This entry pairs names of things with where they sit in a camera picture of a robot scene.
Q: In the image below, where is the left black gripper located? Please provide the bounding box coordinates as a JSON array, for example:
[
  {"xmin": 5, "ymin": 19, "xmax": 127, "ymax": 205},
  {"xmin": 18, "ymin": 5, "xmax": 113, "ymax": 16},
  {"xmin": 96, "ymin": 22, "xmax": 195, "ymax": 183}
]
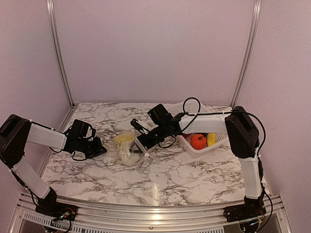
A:
[{"xmin": 78, "ymin": 136, "xmax": 107, "ymax": 159}]

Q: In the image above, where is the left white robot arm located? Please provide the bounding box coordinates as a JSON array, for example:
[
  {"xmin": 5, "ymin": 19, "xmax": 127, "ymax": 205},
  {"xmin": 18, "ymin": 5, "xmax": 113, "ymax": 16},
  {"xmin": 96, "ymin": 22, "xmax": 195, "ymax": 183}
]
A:
[{"xmin": 0, "ymin": 115, "xmax": 107, "ymax": 216}]

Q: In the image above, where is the front aluminium frame rail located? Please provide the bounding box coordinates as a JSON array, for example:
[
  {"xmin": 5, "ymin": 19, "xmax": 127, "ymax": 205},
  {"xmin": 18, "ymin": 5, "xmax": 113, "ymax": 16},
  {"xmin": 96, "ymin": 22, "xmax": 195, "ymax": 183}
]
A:
[{"xmin": 8, "ymin": 193, "xmax": 292, "ymax": 233}]

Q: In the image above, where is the left aluminium frame post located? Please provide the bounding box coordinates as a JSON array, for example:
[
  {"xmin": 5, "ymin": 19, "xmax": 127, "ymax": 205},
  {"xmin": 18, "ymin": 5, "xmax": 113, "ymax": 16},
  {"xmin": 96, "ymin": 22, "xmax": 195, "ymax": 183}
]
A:
[{"xmin": 46, "ymin": 0, "xmax": 75, "ymax": 108}]

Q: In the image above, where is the aluminium frame post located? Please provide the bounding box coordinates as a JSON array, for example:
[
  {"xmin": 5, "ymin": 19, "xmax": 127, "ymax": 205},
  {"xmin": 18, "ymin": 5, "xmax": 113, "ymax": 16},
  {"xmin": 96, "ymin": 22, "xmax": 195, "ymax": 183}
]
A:
[
  {"xmin": 230, "ymin": 0, "xmax": 262, "ymax": 108},
  {"xmin": 46, "ymin": 0, "xmax": 75, "ymax": 108}
]

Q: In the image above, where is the fake orange tomato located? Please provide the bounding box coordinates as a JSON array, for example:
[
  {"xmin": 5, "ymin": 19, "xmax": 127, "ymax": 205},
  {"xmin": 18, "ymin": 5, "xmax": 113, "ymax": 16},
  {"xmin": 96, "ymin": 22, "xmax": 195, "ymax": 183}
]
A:
[{"xmin": 190, "ymin": 134, "xmax": 207, "ymax": 150}]

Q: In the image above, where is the white plastic basket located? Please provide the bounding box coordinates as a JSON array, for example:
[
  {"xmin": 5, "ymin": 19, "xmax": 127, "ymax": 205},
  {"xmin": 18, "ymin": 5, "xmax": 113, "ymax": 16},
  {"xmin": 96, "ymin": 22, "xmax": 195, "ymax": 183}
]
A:
[{"xmin": 164, "ymin": 100, "xmax": 231, "ymax": 159}]

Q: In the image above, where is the right aluminium frame post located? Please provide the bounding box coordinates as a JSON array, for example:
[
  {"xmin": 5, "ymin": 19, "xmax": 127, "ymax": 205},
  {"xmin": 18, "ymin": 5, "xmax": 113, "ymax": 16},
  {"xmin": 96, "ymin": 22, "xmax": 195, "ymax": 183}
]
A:
[{"xmin": 230, "ymin": 0, "xmax": 262, "ymax": 108}]

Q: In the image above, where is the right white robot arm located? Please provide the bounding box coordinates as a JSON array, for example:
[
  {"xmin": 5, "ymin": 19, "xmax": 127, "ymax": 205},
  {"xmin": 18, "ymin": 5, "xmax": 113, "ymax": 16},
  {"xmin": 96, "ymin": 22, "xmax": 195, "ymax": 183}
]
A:
[{"xmin": 130, "ymin": 104, "xmax": 266, "ymax": 222}]

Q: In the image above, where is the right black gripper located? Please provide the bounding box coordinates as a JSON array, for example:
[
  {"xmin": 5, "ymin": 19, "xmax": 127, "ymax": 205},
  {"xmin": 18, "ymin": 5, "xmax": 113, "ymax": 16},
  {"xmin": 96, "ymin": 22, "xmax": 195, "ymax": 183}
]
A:
[{"xmin": 129, "ymin": 124, "xmax": 167, "ymax": 153}]

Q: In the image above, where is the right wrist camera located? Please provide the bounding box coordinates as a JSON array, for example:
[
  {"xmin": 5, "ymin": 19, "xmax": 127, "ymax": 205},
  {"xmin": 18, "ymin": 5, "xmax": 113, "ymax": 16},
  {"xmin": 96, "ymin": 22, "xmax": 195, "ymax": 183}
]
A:
[{"xmin": 130, "ymin": 118, "xmax": 149, "ymax": 134}]

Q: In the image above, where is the clear zip top bag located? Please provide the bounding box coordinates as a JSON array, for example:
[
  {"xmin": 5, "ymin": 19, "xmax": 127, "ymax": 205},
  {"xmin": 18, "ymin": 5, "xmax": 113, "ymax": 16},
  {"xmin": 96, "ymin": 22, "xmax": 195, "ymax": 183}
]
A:
[{"xmin": 108, "ymin": 131, "xmax": 150, "ymax": 166}]

